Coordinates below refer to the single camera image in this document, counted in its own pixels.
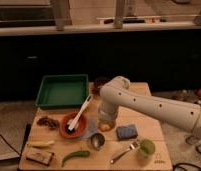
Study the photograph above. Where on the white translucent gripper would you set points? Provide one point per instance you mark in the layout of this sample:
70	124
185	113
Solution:
107	113

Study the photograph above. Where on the green plastic cup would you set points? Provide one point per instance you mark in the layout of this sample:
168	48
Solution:
146	148

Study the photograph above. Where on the green chili pepper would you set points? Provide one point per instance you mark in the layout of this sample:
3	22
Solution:
75	154

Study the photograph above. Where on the metal fork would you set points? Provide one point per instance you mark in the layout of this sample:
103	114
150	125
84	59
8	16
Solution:
132	146

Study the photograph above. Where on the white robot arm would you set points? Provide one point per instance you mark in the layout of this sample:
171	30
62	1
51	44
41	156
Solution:
115	94

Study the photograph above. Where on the brown wooden block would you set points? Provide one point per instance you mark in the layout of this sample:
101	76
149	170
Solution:
39	155

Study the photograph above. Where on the yellow corn cob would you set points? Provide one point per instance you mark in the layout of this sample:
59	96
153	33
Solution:
40	144

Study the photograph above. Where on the white spatula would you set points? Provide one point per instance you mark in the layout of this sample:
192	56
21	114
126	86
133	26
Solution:
72	123

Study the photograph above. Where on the dark red bowl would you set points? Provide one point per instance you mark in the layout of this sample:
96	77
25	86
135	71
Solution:
98	83

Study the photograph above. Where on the grey cloth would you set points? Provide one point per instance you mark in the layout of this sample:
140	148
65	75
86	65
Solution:
91	129

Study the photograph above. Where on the blue sponge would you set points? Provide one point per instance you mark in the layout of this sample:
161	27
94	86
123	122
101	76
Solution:
126	132

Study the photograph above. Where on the green plastic tray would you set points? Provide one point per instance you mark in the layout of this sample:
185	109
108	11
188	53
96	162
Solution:
62	91

